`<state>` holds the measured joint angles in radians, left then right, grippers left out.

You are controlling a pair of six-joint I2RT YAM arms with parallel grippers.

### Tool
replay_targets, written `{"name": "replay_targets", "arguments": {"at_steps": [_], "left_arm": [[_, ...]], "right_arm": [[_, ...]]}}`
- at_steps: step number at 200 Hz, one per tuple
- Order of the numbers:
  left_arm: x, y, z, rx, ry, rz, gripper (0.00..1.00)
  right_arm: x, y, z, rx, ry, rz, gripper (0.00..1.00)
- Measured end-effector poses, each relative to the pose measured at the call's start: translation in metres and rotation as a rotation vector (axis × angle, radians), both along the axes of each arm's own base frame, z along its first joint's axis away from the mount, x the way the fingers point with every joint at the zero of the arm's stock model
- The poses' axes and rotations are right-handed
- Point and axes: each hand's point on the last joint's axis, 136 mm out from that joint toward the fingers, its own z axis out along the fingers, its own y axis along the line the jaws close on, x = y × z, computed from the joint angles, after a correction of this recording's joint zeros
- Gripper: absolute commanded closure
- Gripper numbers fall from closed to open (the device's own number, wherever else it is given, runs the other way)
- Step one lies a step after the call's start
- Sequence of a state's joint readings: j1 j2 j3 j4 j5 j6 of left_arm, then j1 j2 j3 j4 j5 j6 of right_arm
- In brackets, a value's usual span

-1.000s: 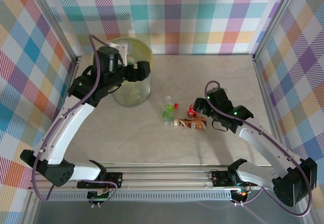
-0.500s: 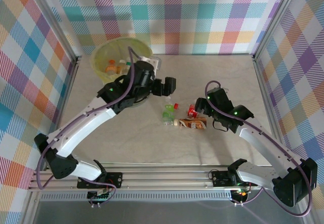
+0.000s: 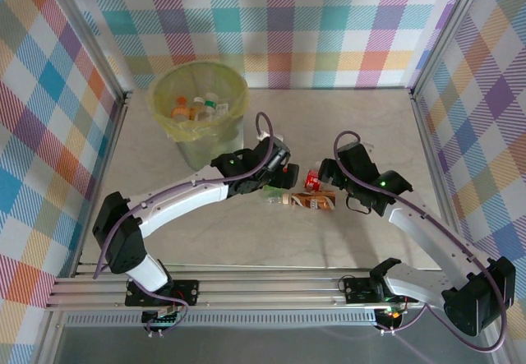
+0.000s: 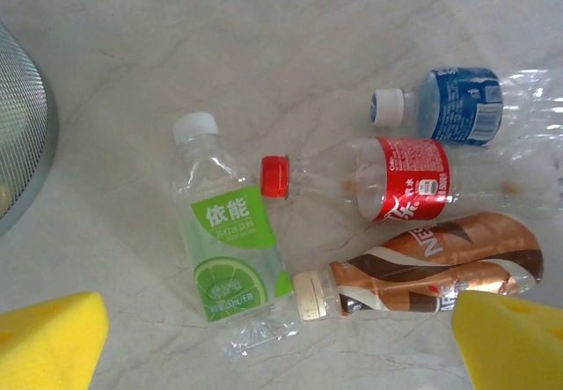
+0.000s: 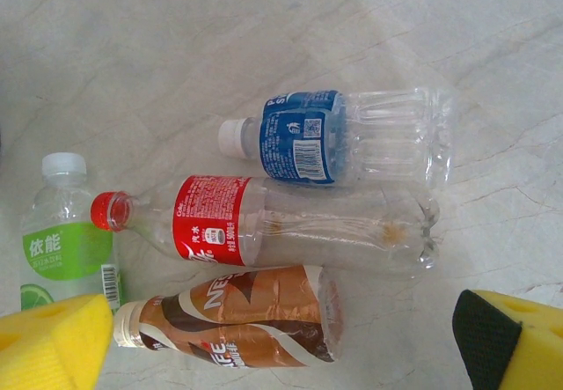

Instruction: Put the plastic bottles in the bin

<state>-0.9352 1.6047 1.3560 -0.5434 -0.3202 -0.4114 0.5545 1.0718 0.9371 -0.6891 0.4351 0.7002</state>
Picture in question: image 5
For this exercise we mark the green label bottle white cap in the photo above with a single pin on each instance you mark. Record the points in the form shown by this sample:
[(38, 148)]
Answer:
[(66, 249)]

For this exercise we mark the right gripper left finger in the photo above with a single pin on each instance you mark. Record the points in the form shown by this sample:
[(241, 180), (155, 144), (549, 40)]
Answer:
[(48, 346)]

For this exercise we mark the red label cola bottle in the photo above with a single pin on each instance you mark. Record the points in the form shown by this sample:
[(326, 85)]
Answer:
[(206, 218)]

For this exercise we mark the blue label water bottle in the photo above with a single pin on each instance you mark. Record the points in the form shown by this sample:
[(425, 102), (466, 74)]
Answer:
[(299, 139)]

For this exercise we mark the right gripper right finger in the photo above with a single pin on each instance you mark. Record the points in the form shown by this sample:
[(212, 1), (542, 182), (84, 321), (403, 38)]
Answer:
[(528, 350)]

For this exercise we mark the brown coffee drink bottle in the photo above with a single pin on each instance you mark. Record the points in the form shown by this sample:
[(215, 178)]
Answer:
[(246, 319)]

